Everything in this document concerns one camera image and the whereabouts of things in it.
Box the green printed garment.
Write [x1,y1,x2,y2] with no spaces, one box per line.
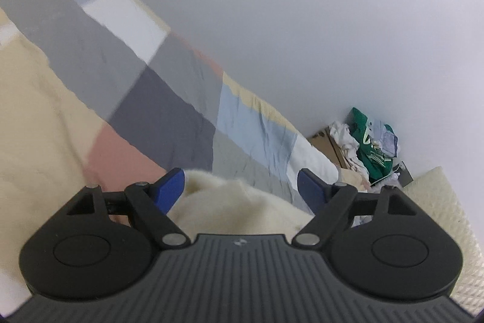
[348,107,394,182]

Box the patchwork bed quilt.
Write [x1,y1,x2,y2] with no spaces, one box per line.
[0,0,342,226]

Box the cream quilted pillow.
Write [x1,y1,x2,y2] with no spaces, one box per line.
[400,166,484,310]

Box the brown cardboard box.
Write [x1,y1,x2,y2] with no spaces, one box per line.
[307,125,353,170]

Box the white crumpled cloth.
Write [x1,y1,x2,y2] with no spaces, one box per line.
[328,120,370,188]

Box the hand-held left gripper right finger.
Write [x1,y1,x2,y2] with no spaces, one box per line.
[293,167,419,247]

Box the light blue garment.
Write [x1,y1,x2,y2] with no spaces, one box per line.
[368,120,400,159]

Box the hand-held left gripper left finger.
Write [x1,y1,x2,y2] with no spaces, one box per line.
[66,167,191,248]

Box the small dark box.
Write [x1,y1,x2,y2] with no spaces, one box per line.
[392,161,414,186]

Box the cream fuzzy sweater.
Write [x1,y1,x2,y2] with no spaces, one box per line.
[0,18,317,312]

